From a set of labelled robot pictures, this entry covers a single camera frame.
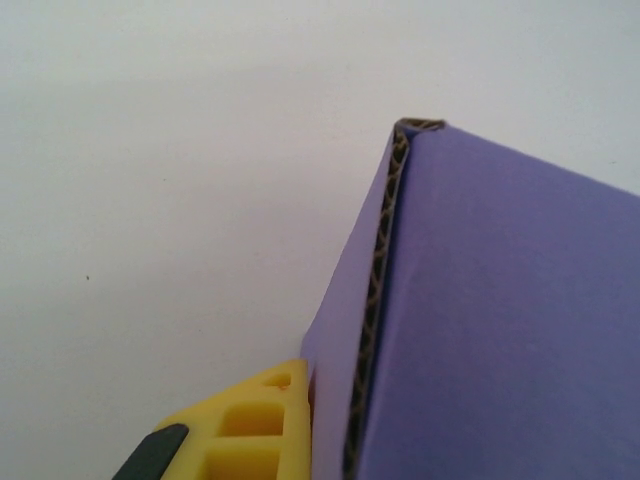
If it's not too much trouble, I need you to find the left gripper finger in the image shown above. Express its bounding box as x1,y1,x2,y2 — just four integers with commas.
112,357,316,480

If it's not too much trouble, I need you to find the purple cardboard box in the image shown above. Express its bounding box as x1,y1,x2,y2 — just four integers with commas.
302,117,640,480

